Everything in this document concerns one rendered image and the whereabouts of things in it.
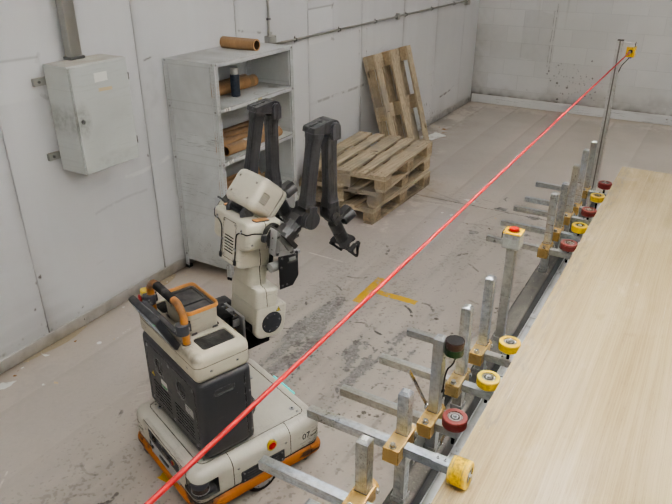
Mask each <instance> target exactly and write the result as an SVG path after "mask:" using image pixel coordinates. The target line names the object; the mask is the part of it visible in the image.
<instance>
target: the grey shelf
mask: <svg viewBox="0 0 672 504"><path fill-rule="evenodd" d="M288 51H289V55H288ZM250 60H251V66H250ZM162 61H163V70H164V78H165V87H166V95H167V104H168V112H169V121H170V130H171V138H172V147H173V155H174V164H175V172H176V181H177V189H178V198H179V206H180V215H181V223H182V232H183V241H184V249H185V258H186V267H189V268H190V267H192V266H193V263H190V261H189V258H190V259H193V260H196V261H199V262H203V263H206V264H209V265H213V266H216V267H219V268H223V269H226V270H227V279H228V280H231V281H232V276H233V274H234V266H233V265H231V264H230V263H228V262H227V261H225V260H224V259H222V258H221V257H220V256H219V251H220V244H221V239H220V236H218V235H217V234H216V233H215V230H214V226H215V220H214V208H215V197H217V196H220V195H221V198H223V197H224V196H225V195H226V192H227V178H226V177H229V176H231V175H233V174H236V173H238V172H239V171H240V170H241V169H244V164H245V155H246V149H245V150H243V151H240V152H237V153H235V154H232V155H230V156H225V153H224V141H223V129H225V128H228V127H230V126H233V125H236V124H239V123H242V122H245V121H248V120H249V110H247V108H246V106H247V105H248V104H251V103H253V102H256V101H258V100H261V99H264V98H269V99H272V100H275V101H278V102H279V103H280V105H281V115H282V118H281V119H279V122H278V126H280V127H281V128H282V131H283V133H282V135H281V136H279V168H280V174H281V180H282V184H283V183H284V182H285V181H287V180H290V181H292V182H293V183H294V184H295V185H296V187H297V174H296V139H295V104H294V70H293V45H282V44H272V43H261V42H260V49H259V50H258V51H251V50H241V49H231V48H222V47H221V46H219V47H214V48H209V49H205V50H200V51H195V52H190V53H185V54H180V55H176V56H171V57H166V58H162ZM248 61H249V62H248ZM167 66H168V68H167ZM248 66H249V67H248ZM231 67H238V71H239V75H242V74H246V75H251V74H255V75H256V76H257V77H258V80H259V81H258V84H257V85H256V86H252V87H249V88H246V89H242V90H240V94H241V96H239V97H232V96H231V93H228V94H225V95H221V96H220V91H219V81H220V80H224V79H227V78H230V68H231ZM289 73H290V85H289ZM168 74H169V77H168ZM169 83H170V86H169ZM211 90H212V94H211ZM170 92H171V95H170ZM171 101H172V102H171ZM290 104H291V117H290ZM172 109H173V112H172ZM173 118H174V121H173ZM174 127H175V130H174ZM175 136H176V138H175ZM217 136H218V137H217ZM215 137H216V140H215ZM291 138H292V149H291ZM221 139H222V140H221ZM176 144H177V147H176ZM218 145H219V146H218ZM216 148H217V152H216ZM218 148H219V149H218ZM222 151H223V152H222ZM178 162H179V165H178ZM258 167H259V168H260V172H261V173H263V172H265V171H266V160H265V142H263V143H261V148H260V157H259V166H258ZM292 168H293V178H292ZM179 171H180V173H179ZM180 179H181V182H180ZM221 182H222V183H221ZM219 183H220V187H219ZM221 185H222V186H221ZM225 187H226V188H225ZM181 188H182V191H181ZM225 190H226V191H225ZM222 193H223V194H222ZM182 197H183V200H182ZM184 215H185V217H184ZM185 223H186V226H185ZM186 232H187V235H186ZM187 241H188V243H187ZM226 266H227V268H226ZM232 272H233V273H232Z"/></svg>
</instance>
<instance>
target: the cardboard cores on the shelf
mask: <svg viewBox="0 0 672 504"><path fill-rule="evenodd" d="M239 79H240V90H242V89H246V88H249V87H252V86H256V85H257V84H258V81H259V80H258V77H257V76H256V75H255V74H251V75H246V74H242V75H239ZM219 91H220V96H221V95H225V94H228V93H231V85H230V78H227V79H224V80H220V81H219ZM248 127H249V120H248V121H245V122H242V123H239V124H236V125H233V126H230V127H228V128H225V129H223V141H224V153H225V156H230V155H232V154H235V153H237V152H240V151H243V150H245V149H246V146H247V136H248ZM263 142H265V131H264V123H263V130H262V139H261V143H263ZM237 174H238V173H236V174H233V175H231V176H229V177H226V178H227V190H228V188H229V187H230V185H231V183H232V182H233V180H234V179H235V177H236V175H237Z"/></svg>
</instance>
